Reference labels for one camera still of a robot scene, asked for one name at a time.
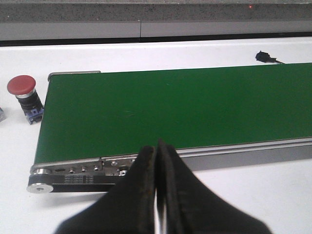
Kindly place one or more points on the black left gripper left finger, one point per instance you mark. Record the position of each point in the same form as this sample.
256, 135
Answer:
128, 208

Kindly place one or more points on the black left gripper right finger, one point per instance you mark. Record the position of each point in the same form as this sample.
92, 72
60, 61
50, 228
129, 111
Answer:
187, 206

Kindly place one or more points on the yellow mushroom push button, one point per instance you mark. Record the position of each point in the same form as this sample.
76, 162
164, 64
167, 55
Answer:
2, 115

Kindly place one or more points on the red mushroom push button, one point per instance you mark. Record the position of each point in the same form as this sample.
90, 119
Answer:
23, 88

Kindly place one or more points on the green conveyor belt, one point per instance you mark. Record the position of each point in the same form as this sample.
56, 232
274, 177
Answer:
108, 114

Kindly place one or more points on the grey speckled stone counter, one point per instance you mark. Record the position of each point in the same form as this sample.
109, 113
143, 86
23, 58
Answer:
48, 22

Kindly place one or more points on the aluminium conveyor frame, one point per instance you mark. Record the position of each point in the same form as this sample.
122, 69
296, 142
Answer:
99, 174

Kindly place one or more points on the black cable connector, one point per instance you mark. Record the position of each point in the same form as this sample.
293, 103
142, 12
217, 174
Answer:
266, 58

